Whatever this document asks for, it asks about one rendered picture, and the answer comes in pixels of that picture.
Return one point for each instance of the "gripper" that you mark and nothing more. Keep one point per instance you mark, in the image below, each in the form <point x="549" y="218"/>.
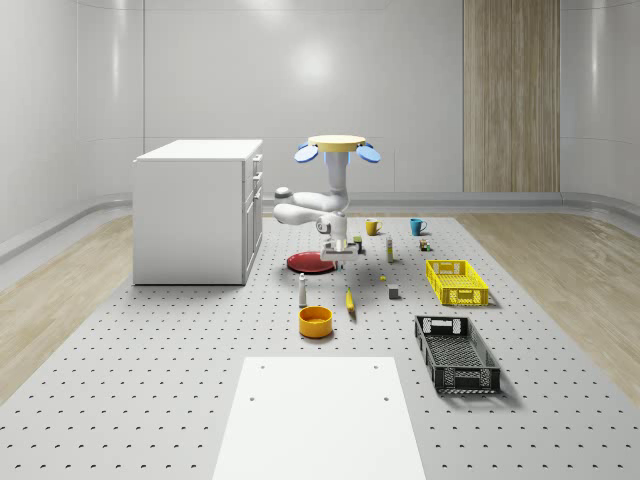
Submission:
<point x="345" y="253"/>

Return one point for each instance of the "small white bottle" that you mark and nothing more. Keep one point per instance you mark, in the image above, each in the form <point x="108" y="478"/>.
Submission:
<point x="302" y="295"/>

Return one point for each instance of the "red plate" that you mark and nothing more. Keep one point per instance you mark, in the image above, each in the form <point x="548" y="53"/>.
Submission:
<point x="305" y="263"/>

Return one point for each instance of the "yellow mug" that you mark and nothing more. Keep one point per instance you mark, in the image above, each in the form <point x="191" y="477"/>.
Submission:
<point x="371" y="228"/>

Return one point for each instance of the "yellow basket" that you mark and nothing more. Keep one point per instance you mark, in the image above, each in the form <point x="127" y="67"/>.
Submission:
<point x="467" y="295"/>

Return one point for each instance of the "yellow bowl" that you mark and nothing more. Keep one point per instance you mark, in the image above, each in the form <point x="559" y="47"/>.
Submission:
<point x="315" y="327"/>

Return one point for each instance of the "grey cube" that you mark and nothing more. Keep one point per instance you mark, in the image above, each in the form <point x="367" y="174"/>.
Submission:
<point x="394" y="292"/>

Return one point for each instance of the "white cabinet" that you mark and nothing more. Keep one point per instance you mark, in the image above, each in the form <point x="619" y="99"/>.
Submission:
<point x="190" y="220"/>

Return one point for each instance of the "drone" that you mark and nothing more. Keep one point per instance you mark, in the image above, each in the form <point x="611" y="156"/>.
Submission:
<point x="336" y="144"/>

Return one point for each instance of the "dark grey basket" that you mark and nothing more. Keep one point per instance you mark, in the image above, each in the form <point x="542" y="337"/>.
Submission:
<point x="440" y="372"/>

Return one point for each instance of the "blue mug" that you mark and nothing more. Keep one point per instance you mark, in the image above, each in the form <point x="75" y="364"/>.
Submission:
<point x="416" y="227"/>

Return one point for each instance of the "white board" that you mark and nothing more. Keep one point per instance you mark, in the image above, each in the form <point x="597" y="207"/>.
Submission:
<point x="320" y="420"/>

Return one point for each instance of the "yellow box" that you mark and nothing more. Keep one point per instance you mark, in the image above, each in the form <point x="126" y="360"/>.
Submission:
<point x="390" y="250"/>

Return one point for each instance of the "banana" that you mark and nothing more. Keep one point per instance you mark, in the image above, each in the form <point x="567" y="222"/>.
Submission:
<point x="350" y="301"/>

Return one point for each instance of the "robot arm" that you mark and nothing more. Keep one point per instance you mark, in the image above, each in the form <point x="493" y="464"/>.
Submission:
<point x="336" y="185"/>

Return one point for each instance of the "puzzle cube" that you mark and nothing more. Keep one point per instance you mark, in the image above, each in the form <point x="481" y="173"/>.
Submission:
<point x="425" y="245"/>

